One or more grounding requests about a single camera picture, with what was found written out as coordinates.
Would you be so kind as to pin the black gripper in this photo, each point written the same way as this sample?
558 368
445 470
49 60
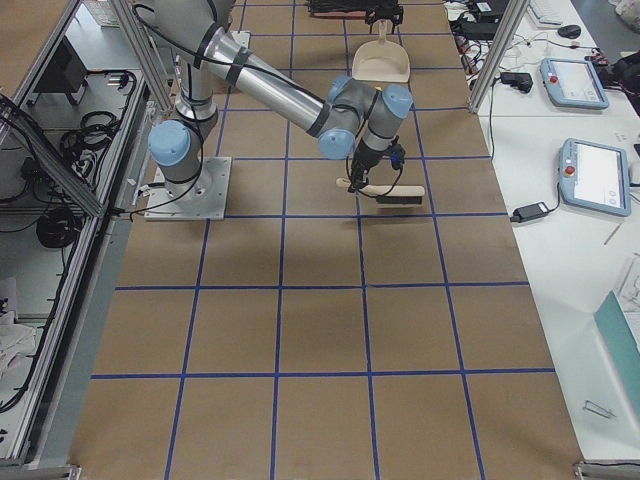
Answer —
382 11
364 161

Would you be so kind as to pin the beige hand brush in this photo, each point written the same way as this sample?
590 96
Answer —
394 196

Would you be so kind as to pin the beige plastic dustpan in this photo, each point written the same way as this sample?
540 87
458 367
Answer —
381 60

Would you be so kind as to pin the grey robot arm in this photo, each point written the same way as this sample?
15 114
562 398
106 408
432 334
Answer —
356 122

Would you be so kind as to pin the black power adapter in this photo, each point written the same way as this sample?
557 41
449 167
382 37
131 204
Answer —
530 212

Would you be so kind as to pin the far blue teach pendant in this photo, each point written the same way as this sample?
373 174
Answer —
573 84

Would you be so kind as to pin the blue teach pendant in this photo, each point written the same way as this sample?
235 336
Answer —
595 177
573 84

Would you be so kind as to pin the near blue teach pendant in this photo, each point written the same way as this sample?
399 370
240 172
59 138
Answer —
595 177

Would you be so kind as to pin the green folder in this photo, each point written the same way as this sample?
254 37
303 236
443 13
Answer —
620 332

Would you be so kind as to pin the white crumpled cloth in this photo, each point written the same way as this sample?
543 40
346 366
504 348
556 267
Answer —
18 343

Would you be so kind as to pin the aluminium frame post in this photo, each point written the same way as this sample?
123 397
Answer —
506 30

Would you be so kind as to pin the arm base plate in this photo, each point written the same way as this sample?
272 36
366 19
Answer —
206 200
240 40

